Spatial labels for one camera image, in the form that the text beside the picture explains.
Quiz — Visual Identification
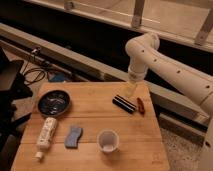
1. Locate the small red brown object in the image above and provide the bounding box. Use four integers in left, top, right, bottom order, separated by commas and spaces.
137, 97, 145, 114

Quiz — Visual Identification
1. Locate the dark round plate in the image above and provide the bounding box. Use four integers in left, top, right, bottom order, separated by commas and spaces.
37, 90, 71, 118

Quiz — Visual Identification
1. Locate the blue sponge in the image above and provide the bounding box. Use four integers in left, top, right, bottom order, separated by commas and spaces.
64, 126, 83, 148

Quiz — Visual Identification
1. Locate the white tube with cap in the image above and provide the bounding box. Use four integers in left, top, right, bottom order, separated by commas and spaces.
35, 117, 57, 160

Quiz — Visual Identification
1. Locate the white plastic cup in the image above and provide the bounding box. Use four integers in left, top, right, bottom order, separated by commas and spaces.
97, 130, 119, 154

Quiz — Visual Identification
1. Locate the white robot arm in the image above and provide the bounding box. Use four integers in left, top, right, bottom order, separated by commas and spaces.
125, 33, 213, 171

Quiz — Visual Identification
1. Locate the blue object on floor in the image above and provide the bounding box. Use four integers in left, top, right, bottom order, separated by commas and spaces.
50, 74, 66, 82

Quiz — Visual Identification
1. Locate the black equipment at left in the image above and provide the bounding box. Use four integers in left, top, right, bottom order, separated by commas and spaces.
0, 46, 33, 152

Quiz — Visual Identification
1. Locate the black striped eraser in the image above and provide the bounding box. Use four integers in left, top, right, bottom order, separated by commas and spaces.
112, 95, 136, 114

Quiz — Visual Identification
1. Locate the black cable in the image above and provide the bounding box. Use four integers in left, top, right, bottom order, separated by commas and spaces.
20, 61, 54, 86

